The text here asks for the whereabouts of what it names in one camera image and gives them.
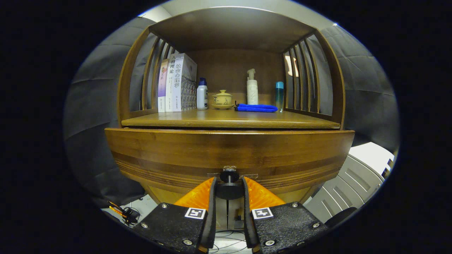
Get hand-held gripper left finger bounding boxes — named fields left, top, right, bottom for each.
left=132, top=176, right=218, bottom=254

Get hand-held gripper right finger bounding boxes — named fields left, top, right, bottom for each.
left=242, top=176, right=331, bottom=254

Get wooden drawer with black knob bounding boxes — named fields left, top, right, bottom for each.
left=105, top=128, right=355, bottom=201

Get wooden countertop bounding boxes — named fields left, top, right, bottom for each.
left=121, top=108, right=341, bottom=130

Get brown wooden cabinet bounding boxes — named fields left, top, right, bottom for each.
left=117, top=6, right=346, bottom=230

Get black and orange plug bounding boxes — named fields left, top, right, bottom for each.
left=108, top=200, right=141, bottom=225

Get blue folded cloth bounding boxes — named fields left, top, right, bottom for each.
left=234, top=102, right=279, bottom=113

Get white slatted plastic furniture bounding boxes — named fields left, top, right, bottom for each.
left=304, top=142, right=395, bottom=226

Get yellow lidded ceramic teacup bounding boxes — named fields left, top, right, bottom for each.
left=211, top=90, right=235, bottom=110

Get white bottle with blue cap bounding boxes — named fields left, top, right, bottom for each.
left=196, top=78, right=209, bottom=110

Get teal capped clear bottle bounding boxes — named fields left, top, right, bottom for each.
left=275, top=81, right=284, bottom=112

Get white pump bottle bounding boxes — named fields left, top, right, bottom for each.
left=246, top=69, right=259, bottom=105

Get thick white patterned book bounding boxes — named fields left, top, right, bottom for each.
left=172, top=53, right=197, bottom=112

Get purple spine book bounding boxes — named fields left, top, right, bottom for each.
left=157, top=59, right=169, bottom=113

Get black backdrop cloth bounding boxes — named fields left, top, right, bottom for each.
left=64, top=16, right=401, bottom=208

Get floor cables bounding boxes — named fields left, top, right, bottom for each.
left=208, top=229, right=253, bottom=254

